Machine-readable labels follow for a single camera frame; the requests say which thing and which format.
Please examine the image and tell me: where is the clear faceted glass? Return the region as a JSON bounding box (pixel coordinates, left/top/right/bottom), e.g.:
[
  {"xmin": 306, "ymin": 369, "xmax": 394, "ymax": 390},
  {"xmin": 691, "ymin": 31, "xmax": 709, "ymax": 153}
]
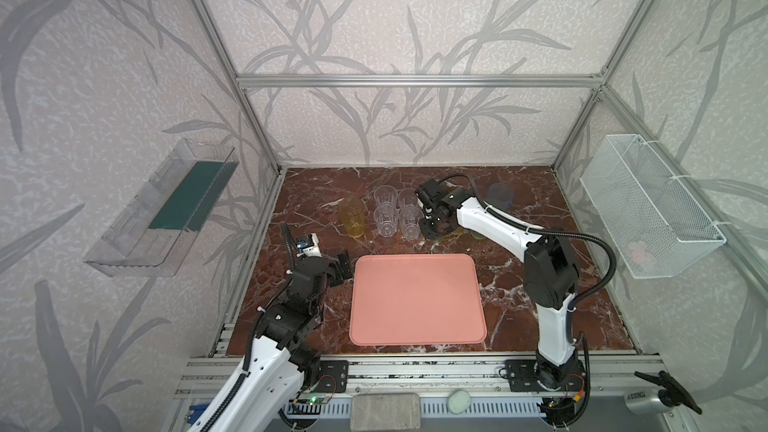
[
  {"xmin": 373, "ymin": 185, "xmax": 399, "ymax": 209},
  {"xmin": 399, "ymin": 205, "xmax": 422, "ymax": 241},
  {"xmin": 374, "ymin": 203, "xmax": 399, "ymax": 238},
  {"xmin": 398, "ymin": 188, "xmax": 420, "ymax": 209}
]

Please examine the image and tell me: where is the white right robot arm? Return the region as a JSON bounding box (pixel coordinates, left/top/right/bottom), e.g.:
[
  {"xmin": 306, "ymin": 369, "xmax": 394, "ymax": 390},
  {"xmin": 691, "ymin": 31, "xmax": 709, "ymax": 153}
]
[{"xmin": 415, "ymin": 179, "xmax": 580, "ymax": 391}]

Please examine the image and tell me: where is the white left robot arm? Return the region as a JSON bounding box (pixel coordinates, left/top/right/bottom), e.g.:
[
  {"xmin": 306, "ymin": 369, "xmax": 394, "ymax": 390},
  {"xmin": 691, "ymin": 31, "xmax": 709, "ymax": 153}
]
[{"xmin": 190, "ymin": 252, "xmax": 353, "ymax": 431}]

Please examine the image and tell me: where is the pink plastic tray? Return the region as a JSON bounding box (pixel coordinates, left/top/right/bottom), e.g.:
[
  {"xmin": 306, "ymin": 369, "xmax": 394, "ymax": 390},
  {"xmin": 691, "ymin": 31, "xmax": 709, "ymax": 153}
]
[{"xmin": 349, "ymin": 254, "xmax": 487, "ymax": 346}]

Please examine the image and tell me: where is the blue frosted plastic cup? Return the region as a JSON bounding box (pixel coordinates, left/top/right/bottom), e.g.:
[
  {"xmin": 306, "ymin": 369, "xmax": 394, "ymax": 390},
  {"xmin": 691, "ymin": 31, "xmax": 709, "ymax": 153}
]
[{"xmin": 485, "ymin": 182, "xmax": 515, "ymax": 212}]

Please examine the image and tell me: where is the yellow tall glass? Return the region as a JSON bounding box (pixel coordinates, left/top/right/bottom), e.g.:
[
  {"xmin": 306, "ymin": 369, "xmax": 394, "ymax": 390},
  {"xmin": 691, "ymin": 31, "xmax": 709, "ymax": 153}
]
[{"xmin": 338, "ymin": 196, "xmax": 366, "ymax": 239}]

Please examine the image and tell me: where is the grey foam block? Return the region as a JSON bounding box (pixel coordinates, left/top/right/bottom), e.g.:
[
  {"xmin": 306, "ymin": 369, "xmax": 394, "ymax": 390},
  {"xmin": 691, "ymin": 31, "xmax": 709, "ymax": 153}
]
[{"xmin": 350, "ymin": 393, "xmax": 421, "ymax": 432}]

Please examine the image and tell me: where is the pale green oval pad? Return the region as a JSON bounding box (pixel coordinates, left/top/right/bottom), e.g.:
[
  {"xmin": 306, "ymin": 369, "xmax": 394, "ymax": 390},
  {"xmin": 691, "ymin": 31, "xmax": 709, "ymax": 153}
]
[{"xmin": 446, "ymin": 390, "xmax": 472, "ymax": 415}]

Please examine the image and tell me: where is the clear plastic wall bin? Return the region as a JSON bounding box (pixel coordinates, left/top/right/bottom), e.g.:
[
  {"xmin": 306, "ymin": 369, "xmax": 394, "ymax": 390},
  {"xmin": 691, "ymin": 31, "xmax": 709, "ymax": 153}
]
[{"xmin": 84, "ymin": 139, "xmax": 239, "ymax": 278}]

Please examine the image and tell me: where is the white wire wall basket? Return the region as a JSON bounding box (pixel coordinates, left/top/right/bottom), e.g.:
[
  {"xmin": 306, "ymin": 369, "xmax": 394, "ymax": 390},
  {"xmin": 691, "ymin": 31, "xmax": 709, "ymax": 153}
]
[{"xmin": 580, "ymin": 134, "xmax": 727, "ymax": 280}]

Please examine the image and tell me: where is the black clamp handle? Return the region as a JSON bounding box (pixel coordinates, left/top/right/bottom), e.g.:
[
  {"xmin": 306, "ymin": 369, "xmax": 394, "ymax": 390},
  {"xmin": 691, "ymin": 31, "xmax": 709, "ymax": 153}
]
[{"xmin": 625, "ymin": 370, "xmax": 703, "ymax": 415}]

